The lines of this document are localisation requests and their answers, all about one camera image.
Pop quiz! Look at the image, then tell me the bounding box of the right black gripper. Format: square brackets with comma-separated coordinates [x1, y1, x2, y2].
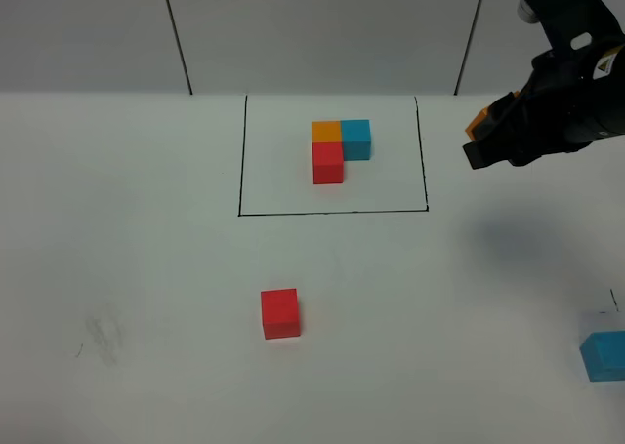
[463, 40, 624, 170]

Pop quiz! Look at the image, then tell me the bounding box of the template blue cube block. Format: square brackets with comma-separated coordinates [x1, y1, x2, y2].
[340, 119, 372, 161]

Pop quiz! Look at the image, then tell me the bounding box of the template red cube block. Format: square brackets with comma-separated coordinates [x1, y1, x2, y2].
[312, 142, 345, 184]

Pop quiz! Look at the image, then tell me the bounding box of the template orange cube block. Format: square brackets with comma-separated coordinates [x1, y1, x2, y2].
[312, 121, 342, 143]

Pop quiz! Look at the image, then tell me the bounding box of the loose blue cube block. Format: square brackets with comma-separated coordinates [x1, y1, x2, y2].
[580, 331, 625, 382]

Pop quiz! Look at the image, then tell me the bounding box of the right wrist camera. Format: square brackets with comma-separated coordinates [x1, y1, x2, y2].
[519, 0, 624, 55]

